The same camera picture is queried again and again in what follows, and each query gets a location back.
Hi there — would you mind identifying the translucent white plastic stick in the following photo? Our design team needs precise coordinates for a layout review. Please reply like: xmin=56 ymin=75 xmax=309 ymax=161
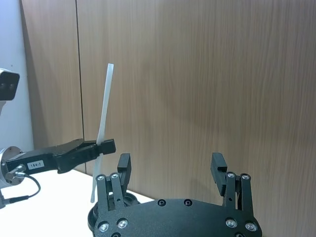
xmin=89 ymin=63 xmax=116 ymax=204

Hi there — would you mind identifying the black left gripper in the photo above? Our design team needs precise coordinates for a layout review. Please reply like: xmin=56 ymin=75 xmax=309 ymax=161
xmin=5 ymin=138 xmax=117 ymax=177

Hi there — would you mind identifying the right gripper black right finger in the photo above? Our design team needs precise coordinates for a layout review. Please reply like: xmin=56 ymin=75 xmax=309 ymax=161
xmin=210 ymin=152 xmax=255 ymax=213

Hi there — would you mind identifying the thin dark wrist cable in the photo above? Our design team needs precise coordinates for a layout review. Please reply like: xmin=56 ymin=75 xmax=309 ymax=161
xmin=6 ymin=170 xmax=41 ymax=203

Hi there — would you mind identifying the black round base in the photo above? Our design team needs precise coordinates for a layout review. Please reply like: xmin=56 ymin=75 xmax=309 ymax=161
xmin=86 ymin=192 xmax=142 ymax=233

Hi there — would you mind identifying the left robot arm with camera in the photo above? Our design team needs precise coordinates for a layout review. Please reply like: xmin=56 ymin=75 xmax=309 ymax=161
xmin=0 ymin=68 xmax=28 ymax=210

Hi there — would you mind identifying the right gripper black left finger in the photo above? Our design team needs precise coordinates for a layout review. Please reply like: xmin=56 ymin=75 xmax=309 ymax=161
xmin=95 ymin=153 xmax=133 ymax=213

